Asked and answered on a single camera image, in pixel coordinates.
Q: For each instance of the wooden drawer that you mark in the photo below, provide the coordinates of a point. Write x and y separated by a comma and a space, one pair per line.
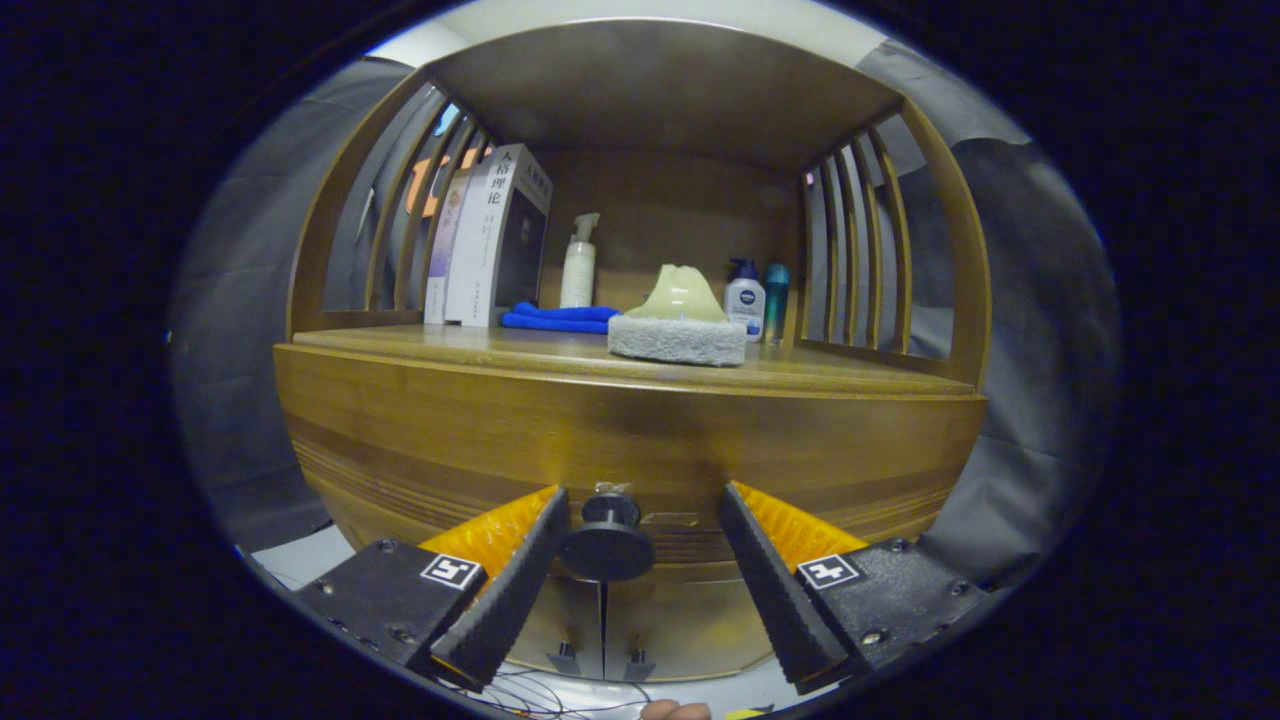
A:
480, 440

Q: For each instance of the wooden countertop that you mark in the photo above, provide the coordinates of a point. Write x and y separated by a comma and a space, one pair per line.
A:
480, 350

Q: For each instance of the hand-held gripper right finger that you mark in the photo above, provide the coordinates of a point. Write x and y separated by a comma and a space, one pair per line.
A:
780, 600

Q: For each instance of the wooden cabinet door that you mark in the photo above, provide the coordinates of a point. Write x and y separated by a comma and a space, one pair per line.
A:
560, 620
690, 620

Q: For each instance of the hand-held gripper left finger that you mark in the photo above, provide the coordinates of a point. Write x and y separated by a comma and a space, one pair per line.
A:
512, 590

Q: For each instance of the white book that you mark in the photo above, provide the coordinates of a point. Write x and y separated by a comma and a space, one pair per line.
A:
485, 240

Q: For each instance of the wooden cabinet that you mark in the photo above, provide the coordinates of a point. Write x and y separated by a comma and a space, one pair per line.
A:
660, 90

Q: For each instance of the white lotion bottle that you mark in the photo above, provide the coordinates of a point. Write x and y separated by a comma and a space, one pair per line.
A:
745, 300

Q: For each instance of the pale purple book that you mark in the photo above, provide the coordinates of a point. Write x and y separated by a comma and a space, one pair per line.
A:
445, 250

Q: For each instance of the blue folded cloth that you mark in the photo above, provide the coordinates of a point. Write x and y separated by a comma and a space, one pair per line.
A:
555, 320

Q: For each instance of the white pump bottle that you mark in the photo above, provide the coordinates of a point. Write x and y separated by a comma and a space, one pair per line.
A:
578, 275

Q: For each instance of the teal bottle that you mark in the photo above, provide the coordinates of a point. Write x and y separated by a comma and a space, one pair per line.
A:
777, 295

